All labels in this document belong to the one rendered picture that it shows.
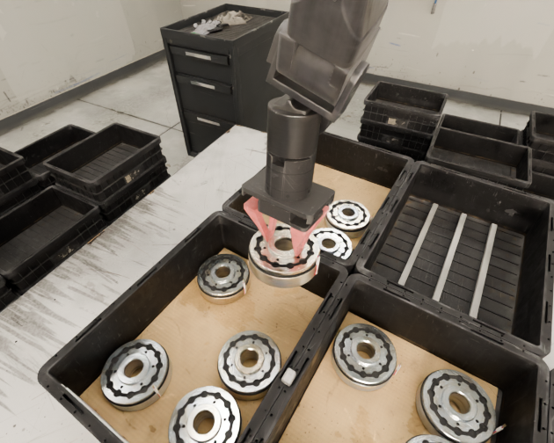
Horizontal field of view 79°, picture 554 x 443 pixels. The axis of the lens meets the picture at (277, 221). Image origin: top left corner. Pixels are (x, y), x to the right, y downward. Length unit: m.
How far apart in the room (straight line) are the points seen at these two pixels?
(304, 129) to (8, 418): 0.76
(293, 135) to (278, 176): 0.05
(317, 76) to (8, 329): 0.87
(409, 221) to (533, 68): 2.88
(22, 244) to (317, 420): 1.40
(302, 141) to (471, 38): 3.25
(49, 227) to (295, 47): 1.52
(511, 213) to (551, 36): 2.74
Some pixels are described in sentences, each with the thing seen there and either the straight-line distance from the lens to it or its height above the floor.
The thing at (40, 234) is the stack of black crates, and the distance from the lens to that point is 1.71.
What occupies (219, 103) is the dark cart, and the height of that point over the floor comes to 0.56.
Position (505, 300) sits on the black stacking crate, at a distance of 0.81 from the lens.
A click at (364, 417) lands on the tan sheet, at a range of 0.60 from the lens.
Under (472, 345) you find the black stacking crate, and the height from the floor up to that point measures 0.90.
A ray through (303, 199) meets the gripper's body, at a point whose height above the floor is 1.14.
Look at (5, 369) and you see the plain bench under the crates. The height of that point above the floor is 0.70.
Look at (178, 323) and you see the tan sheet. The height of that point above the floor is 0.83.
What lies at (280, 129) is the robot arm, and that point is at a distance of 0.35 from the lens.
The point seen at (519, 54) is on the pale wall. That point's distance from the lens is 3.60.
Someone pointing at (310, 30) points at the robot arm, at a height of 1.32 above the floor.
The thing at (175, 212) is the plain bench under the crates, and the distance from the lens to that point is 1.07.
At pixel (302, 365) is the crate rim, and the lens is 0.51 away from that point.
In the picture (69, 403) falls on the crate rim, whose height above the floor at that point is 0.93.
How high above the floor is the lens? 1.40
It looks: 45 degrees down
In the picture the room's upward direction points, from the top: straight up
